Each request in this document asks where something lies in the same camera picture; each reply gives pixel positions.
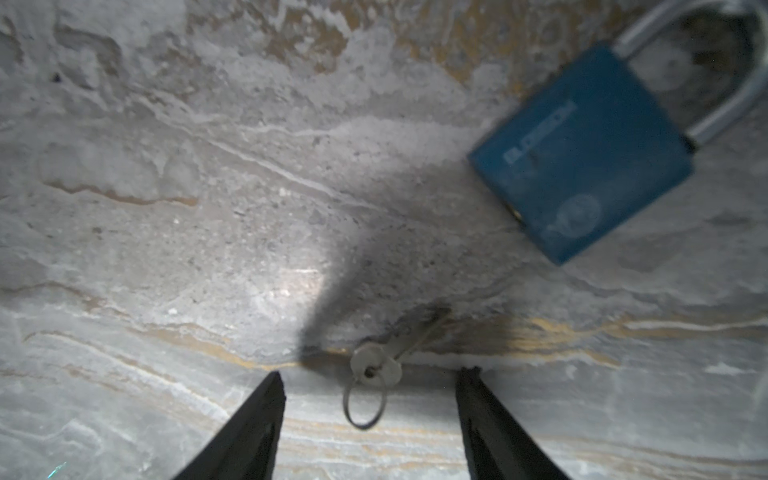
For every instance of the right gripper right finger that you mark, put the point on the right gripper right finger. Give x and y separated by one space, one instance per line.
496 446

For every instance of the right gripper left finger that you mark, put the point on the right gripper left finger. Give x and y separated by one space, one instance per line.
246 446

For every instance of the silver key with ring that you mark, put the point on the silver key with ring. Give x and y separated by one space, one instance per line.
380 365

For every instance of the blue padlock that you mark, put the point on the blue padlock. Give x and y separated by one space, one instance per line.
594 147

